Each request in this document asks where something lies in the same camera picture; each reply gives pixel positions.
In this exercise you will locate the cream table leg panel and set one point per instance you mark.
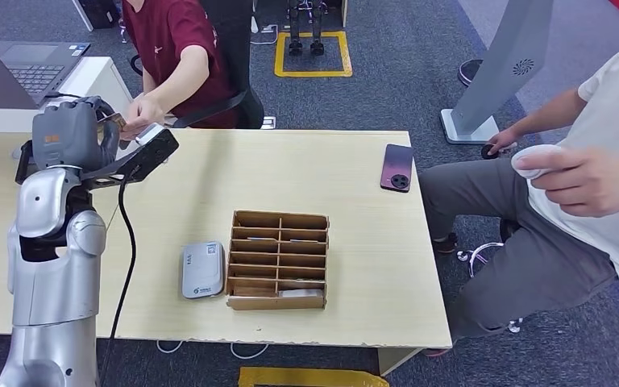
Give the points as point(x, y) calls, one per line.
point(397, 360)

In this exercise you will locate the grey kiosk stand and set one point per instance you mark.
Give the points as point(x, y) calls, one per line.
point(501, 59)

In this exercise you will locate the white desk riser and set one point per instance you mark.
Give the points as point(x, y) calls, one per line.
point(90, 75)

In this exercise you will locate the black payment terminal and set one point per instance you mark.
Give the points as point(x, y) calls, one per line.
point(23, 165)

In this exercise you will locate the tan room key card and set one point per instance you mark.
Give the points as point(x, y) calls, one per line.
point(113, 119)

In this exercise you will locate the black round controller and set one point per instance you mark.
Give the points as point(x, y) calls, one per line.
point(488, 152)

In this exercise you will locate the customer person's right forearm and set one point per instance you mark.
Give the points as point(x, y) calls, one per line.
point(149, 83)

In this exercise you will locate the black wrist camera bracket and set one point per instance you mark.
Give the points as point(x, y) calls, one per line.
point(149, 157)

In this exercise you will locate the operator person's right forearm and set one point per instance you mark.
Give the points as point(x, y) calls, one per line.
point(547, 113)

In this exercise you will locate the black cabinet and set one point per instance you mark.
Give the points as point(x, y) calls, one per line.
point(96, 13)

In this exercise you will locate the white power strip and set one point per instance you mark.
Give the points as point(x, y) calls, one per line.
point(268, 30)

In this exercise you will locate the background humanoid robot legs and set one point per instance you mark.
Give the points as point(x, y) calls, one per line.
point(294, 48)

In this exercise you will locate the customer person's left forearm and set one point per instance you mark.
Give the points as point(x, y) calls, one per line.
point(176, 80)

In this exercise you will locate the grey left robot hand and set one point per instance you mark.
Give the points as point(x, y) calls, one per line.
point(64, 139)

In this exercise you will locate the grey laptop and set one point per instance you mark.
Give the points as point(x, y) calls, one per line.
point(37, 75)

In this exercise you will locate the cardboard slotted card organizer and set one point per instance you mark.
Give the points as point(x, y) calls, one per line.
point(277, 303)

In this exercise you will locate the customer person's left hand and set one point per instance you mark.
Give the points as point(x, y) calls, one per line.
point(144, 115)

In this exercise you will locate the chrome stool base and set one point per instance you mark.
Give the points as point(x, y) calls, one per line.
point(480, 248)

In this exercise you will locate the customer person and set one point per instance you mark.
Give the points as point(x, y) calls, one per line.
point(170, 32)

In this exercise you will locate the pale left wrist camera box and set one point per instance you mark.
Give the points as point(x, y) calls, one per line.
point(149, 133)

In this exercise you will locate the operator person's right hand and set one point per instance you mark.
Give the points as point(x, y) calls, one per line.
point(503, 140)

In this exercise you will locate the grey card reader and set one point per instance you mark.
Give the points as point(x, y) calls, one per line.
point(202, 270)

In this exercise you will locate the black office chair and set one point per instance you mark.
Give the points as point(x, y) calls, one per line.
point(235, 32)

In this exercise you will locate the operator person's left hand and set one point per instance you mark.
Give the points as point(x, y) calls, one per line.
point(592, 181)

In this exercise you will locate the round dark floor disc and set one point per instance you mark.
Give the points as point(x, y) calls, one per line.
point(467, 72)

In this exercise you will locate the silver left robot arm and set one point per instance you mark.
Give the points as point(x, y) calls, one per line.
point(53, 277)

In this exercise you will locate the white card in organizer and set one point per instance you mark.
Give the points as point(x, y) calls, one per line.
point(301, 293)

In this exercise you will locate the dark purple smartphone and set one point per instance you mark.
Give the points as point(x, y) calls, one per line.
point(396, 166)

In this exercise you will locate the white handheld controller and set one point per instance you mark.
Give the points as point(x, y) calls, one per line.
point(534, 155)

